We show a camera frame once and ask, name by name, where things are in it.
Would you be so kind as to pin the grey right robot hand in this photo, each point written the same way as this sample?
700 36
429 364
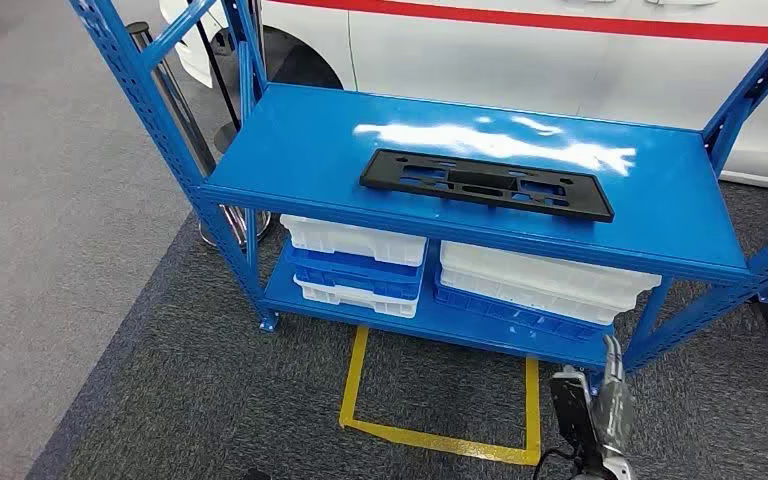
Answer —
612 417

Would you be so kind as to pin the black plastic plate bracket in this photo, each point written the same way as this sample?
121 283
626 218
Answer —
384 175

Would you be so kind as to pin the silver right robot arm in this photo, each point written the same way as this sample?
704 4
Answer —
599 472

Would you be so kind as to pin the blue plastic bin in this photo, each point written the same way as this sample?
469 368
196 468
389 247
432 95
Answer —
510 318
357 278

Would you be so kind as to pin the yellow floor tape square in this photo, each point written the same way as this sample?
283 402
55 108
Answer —
437 441

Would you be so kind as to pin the white car with red stripe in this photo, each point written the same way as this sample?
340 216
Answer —
490 60

